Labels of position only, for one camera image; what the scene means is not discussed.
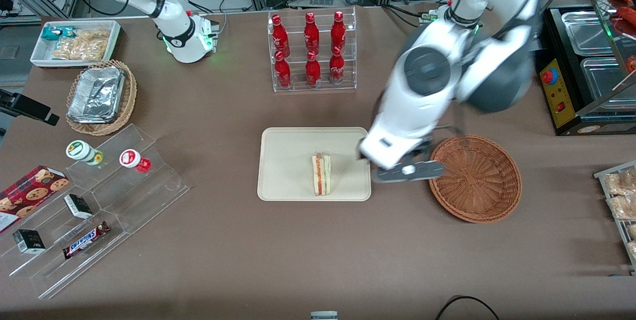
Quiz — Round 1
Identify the triangle sandwich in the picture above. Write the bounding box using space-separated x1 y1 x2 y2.
312 153 332 196

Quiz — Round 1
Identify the round brown wicker basket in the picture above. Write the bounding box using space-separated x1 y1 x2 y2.
428 135 522 224

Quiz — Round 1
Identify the beige plastic tray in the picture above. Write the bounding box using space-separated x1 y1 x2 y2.
257 127 372 202

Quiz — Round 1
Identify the tray of packaged snacks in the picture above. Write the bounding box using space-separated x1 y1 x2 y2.
594 161 636 276

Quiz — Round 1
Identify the oval light wicker basket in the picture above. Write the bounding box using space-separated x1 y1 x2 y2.
66 60 138 137

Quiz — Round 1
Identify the clear acrylic bottle rack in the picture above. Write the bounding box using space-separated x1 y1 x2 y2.
267 7 357 93

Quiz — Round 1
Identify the red cola bottle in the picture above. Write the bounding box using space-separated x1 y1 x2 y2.
274 51 293 89
271 14 290 58
305 51 322 88
331 10 347 55
304 12 320 56
329 46 345 85

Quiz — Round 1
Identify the black hot food warmer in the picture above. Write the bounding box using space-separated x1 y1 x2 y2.
534 0 636 137

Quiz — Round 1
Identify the wrapped bread pastry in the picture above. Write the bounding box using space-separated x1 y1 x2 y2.
604 170 636 196
609 196 636 220

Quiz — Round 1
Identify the steel warmer pan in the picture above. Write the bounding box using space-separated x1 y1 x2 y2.
580 57 636 102
561 10 618 57

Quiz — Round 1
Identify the red sausage on stick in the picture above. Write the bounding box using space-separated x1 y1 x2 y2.
612 56 636 92

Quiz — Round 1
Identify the clear acrylic stepped stand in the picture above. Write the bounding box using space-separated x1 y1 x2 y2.
0 123 190 300

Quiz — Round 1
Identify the red lidded cup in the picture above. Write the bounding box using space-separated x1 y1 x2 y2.
119 149 152 173

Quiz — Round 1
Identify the aluminium foil container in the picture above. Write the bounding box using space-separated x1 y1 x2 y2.
67 66 126 124

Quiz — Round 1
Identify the green lidded white cup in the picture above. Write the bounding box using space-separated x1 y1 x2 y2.
66 140 104 166

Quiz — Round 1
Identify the snickers chocolate bar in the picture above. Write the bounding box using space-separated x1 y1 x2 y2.
62 221 111 260

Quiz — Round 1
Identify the small black box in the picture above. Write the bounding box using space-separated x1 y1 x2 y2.
64 194 93 220
12 229 46 254

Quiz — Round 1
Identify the clear bag of crackers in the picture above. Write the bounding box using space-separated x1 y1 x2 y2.
75 28 111 42
52 37 108 61

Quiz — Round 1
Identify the red tartan cookie box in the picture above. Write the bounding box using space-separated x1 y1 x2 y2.
0 165 70 234

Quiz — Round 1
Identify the teal snack packet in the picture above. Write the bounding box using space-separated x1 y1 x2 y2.
41 26 75 41

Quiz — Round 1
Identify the white rectangular plastic bin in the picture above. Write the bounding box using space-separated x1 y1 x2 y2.
30 20 122 69

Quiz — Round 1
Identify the black cable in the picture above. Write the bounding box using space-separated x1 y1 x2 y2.
436 296 500 320

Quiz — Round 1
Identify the black clamp mount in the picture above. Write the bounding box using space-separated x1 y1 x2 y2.
0 89 60 126

